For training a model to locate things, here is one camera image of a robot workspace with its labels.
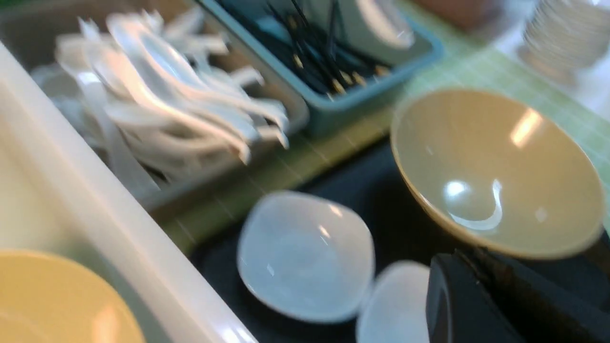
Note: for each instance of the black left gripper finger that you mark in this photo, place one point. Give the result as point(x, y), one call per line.
point(478, 296)

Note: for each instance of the white square dish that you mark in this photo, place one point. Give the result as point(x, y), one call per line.
point(395, 311)
point(306, 257)

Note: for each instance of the tan noodle bowl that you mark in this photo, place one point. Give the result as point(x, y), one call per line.
point(496, 173)

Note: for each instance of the tan bowl in tub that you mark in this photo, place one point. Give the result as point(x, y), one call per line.
point(47, 298)

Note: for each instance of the green checked tablecloth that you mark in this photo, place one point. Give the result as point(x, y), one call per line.
point(467, 61)

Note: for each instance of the stack of white dishes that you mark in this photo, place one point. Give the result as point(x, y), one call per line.
point(564, 38)

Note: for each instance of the blue chopstick bin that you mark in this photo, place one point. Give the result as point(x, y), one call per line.
point(330, 112)

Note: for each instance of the pink container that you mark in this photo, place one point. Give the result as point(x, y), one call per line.
point(464, 14)

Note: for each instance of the bundle of black chopsticks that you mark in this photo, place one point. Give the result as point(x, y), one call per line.
point(318, 59)

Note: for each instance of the grey spoon bin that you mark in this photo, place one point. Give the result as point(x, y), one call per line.
point(29, 28)

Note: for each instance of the pile of white spoons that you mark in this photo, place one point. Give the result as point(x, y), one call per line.
point(146, 95)

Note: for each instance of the large white plastic tub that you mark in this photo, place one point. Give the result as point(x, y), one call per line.
point(58, 196)

